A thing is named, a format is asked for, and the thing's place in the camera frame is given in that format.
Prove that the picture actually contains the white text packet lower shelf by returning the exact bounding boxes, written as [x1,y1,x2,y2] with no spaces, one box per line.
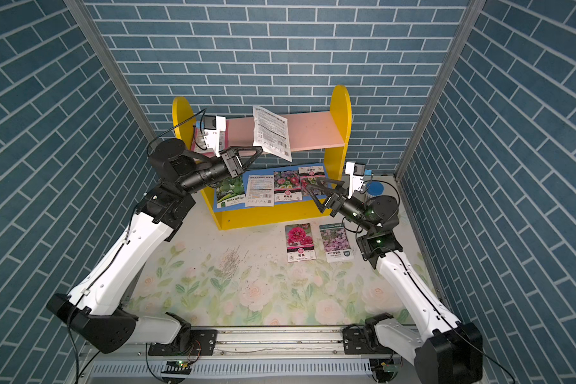
[245,175,275,207]

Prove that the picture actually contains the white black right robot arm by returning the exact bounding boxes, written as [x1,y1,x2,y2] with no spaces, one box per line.
[306,178,484,383]

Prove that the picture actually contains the purple flower seed packet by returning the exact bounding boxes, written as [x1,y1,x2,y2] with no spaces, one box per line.
[319,223,354,263]

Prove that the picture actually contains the pink hollyhock seed packet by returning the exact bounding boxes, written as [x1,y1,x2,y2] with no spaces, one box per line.
[285,223,316,263]

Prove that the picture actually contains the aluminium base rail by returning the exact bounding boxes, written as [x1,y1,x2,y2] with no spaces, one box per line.
[66,325,486,382]

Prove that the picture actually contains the mixed aster flower seed packet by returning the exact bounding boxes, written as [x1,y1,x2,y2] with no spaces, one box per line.
[298,165,326,200]

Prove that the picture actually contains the pink aster seed packet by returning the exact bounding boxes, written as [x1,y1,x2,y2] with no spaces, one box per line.
[274,171,302,203]

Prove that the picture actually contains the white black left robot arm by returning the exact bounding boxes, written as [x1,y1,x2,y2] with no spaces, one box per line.
[46,139,263,354]

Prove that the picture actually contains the white text back seed packet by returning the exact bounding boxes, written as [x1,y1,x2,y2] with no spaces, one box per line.
[253,106,292,163]

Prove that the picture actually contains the clear pencil tube blue lid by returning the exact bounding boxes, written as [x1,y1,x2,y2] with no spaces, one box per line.
[366,181,385,197]

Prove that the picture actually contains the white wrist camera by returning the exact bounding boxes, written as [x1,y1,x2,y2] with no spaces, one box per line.
[345,162,366,198]
[192,116,227,156]

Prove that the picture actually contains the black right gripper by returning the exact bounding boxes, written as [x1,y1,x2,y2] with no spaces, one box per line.
[309,181,374,238]

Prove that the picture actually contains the aluminium corner post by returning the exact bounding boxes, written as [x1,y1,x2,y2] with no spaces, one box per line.
[395,0,486,182]
[64,0,155,142]

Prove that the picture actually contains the yellow wooden shelf unit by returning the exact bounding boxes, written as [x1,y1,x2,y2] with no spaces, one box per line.
[171,85,353,231]

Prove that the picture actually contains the aluminium corner post right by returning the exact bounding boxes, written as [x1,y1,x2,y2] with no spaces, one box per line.
[395,0,486,182]

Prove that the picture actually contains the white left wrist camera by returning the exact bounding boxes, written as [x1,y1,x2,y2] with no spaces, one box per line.
[192,116,227,156]

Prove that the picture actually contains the aluminium corner post left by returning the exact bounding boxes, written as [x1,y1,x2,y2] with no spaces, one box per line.
[64,0,155,142]

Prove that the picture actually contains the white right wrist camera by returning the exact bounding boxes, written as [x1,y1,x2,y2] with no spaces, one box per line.
[345,162,366,198]

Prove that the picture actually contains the green gourd seed packet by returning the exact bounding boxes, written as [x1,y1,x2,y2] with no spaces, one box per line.
[215,176,246,209]

